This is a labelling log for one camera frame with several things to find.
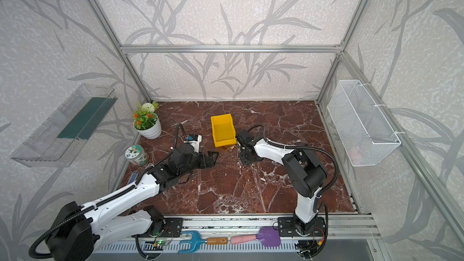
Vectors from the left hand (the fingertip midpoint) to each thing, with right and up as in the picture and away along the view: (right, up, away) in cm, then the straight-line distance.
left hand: (212, 154), depth 81 cm
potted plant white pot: (-35, +8, +15) cm, 39 cm away
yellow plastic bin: (+3, +9, +16) cm, 18 cm away
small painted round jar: (-38, -1, +5) cm, 38 cm away
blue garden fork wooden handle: (-4, -31, -12) cm, 33 cm away
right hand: (+16, -5, +13) cm, 21 cm away
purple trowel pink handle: (+24, -31, -9) cm, 41 cm away
